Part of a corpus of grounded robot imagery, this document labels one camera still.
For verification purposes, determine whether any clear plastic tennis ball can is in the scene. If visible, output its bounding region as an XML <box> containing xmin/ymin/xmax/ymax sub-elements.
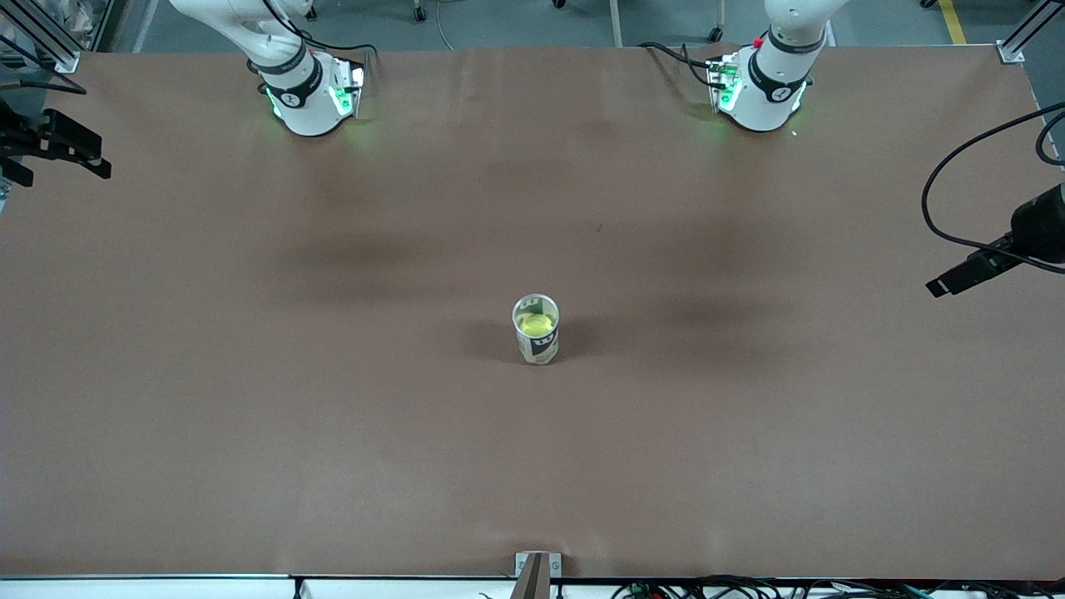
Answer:
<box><xmin>511</xmin><ymin>293</ymin><xmax>561</xmax><ymax>367</ymax></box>

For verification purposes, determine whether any aluminium frame post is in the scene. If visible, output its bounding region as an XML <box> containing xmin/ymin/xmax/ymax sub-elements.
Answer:
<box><xmin>0</xmin><ymin>0</ymin><xmax>82</xmax><ymax>74</ymax></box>
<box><xmin>998</xmin><ymin>0</ymin><xmax>1065</xmax><ymax>64</ymax></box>

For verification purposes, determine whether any black right base cable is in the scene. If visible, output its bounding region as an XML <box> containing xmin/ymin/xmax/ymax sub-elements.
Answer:
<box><xmin>262</xmin><ymin>0</ymin><xmax>384</xmax><ymax>84</ymax></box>

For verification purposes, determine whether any black base cable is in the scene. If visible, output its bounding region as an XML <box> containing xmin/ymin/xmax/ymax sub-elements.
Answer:
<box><xmin>639</xmin><ymin>42</ymin><xmax>721</xmax><ymax>88</ymax></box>
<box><xmin>262</xmin><ymin>0</ymin><xmax>384</xmax><ymax>84</ymax></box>

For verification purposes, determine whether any black left base cable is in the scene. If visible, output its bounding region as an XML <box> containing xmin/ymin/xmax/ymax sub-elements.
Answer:
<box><xmin>639</xmin><ymin>42</ymin><xmax>721</xmax><ymax>88</ymax></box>

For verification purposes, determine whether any tangled black cable bundle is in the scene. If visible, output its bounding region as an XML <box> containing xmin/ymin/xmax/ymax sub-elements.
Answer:
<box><xmin>612</xmin><ymin>574</ymin><xmax>1065</xmax><ymax>599</ymax></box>

